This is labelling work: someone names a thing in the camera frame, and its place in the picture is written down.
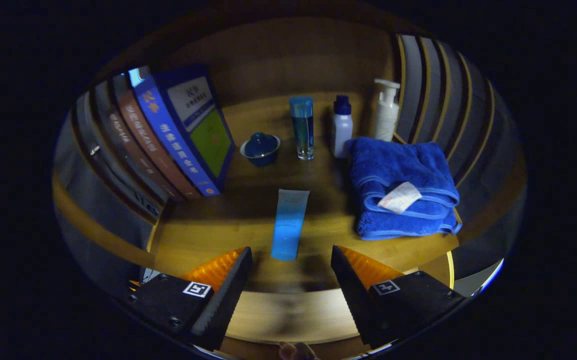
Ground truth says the clear blue bottle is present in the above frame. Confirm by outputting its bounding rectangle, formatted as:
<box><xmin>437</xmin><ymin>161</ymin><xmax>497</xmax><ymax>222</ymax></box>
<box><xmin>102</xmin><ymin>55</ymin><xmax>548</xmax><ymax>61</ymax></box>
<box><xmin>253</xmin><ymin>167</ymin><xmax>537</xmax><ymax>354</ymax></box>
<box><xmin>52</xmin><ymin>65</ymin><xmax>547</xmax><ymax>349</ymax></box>
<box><xmin>289</xmin><ymin>96</ymin><xmax>314</xmax><ymax>161</ymax></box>

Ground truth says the blue folded towel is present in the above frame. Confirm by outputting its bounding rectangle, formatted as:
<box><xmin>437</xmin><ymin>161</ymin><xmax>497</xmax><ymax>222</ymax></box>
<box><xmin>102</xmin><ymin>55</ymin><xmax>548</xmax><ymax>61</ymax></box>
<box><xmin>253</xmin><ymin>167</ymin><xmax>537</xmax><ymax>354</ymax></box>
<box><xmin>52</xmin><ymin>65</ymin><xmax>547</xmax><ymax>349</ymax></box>
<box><xmin>346</xmin><ymin>136</ymin><xmax>463</xmax><ymax>241</ymax></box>

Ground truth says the wooden countertop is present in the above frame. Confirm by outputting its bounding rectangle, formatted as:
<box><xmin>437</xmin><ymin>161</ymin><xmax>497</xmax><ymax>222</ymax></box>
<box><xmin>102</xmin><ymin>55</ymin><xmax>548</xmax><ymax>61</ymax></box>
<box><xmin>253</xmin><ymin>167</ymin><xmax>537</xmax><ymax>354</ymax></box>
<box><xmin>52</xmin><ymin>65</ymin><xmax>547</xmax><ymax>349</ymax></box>
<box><xmin>148</xmin><ymin>91</ymin><xmax>461</xmax><ymax>293</ymax></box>

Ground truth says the wooden drawer with black knob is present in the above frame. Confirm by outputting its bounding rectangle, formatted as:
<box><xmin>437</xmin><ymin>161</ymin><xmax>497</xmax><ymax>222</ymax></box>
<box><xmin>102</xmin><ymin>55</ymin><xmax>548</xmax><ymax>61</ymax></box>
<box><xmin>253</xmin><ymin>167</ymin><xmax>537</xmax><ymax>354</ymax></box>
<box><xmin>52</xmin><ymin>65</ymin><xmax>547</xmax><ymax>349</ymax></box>
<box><xmin>218</xmin><ymin>252</ymin><xmax>455</xmax><ymax>358</ymax></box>

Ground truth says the white bottle with blue cap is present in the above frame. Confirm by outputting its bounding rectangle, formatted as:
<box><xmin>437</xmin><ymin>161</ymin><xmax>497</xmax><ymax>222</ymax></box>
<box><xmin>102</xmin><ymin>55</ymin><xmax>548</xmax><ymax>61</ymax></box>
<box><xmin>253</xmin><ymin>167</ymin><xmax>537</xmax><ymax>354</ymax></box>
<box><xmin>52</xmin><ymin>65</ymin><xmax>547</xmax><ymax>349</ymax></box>
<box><xmin>332</xmin><ymin>95</ymin><xmax>354</xmax><ymax>159</ymax></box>

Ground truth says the thick blue book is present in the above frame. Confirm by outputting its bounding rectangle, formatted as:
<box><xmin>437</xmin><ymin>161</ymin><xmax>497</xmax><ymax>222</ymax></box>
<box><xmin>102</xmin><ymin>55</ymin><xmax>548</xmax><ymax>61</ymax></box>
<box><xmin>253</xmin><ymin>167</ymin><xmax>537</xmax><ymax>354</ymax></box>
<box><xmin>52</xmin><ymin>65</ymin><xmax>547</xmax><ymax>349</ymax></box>
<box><xmin>129</xmin><ymin>64</ymin><xmax>236</xmax><ymax>197</ymax></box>

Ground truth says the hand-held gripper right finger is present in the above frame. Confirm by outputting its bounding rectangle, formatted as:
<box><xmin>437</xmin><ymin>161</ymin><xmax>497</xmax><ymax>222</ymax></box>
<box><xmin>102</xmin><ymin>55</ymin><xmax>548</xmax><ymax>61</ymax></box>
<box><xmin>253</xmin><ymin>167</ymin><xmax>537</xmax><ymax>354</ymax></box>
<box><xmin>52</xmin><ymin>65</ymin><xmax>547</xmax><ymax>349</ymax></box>
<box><xmin>331</xmin><ymin>245</ymin><xmax>466</xmax><ymax>350</ymax></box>

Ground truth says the white pump bottle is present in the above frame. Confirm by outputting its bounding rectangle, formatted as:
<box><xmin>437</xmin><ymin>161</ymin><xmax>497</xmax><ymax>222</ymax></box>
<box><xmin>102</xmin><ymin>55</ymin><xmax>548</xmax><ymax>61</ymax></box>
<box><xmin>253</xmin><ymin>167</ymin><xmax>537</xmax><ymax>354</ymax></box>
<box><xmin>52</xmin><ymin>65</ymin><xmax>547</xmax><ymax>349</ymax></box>
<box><xmin>372</xmin><ymin>78</ymin><xmax>401</xmax><ymax>142</ymax></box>

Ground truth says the blue squeeze tube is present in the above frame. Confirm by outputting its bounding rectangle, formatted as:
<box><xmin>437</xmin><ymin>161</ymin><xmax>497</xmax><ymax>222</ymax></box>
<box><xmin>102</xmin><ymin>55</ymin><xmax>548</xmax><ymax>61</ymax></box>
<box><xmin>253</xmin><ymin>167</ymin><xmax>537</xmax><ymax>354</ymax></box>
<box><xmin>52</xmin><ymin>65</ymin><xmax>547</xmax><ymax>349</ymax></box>
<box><xmin>270</xmin><ymin>189</ymin><xmax>310</xmax><ymax>261</ymax></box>

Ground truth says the wooden cabinet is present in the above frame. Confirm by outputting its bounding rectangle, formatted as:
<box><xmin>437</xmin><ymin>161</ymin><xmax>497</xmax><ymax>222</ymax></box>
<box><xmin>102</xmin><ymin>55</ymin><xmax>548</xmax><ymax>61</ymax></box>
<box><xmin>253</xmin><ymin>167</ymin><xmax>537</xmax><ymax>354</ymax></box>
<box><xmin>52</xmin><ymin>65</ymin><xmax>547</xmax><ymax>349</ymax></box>
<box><xmin>52</xmin><ymin>5</ymin><xmax>526</xmax><ymax>301</ymax></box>

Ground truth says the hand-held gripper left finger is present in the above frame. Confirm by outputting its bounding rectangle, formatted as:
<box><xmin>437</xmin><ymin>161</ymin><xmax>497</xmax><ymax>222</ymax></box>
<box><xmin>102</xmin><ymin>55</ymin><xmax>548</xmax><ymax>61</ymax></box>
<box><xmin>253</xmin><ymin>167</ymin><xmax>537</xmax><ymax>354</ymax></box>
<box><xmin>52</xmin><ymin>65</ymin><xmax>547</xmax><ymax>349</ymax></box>
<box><xmin>128</xmin><ymin>246</ymin><xmax>253</xmax><ymax>352</ymax></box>

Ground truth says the blue lidded teacup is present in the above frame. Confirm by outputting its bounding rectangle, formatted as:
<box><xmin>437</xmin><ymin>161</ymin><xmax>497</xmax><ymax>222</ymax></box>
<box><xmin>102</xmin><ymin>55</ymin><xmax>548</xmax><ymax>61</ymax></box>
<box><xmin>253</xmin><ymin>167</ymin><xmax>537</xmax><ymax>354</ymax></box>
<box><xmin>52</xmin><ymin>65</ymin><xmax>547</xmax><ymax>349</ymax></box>
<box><xmin>240</xmin><ymin>132</ymin><xmax>281</xmax><ymax>168</ymax></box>

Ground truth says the reddish brown book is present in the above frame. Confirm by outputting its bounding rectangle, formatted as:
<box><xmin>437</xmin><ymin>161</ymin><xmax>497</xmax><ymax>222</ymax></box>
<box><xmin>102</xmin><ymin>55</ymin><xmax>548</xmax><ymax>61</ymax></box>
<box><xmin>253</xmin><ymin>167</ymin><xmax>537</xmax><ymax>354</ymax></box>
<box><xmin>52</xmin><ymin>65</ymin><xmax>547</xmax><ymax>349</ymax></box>
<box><xmin>113</xmin><ymin>75</ymin><xmax>201</xmax><ymax>201</ymax></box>

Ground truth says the dark brown book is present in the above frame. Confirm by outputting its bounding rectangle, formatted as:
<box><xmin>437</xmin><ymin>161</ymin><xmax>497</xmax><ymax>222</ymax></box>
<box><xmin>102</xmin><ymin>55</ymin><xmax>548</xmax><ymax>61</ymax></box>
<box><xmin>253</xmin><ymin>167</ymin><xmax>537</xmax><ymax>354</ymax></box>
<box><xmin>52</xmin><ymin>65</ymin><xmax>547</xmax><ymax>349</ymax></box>
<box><xmin>93</xmin><ymin>82</ymin><xmax>184</xmax><ymax>203</ymax></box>

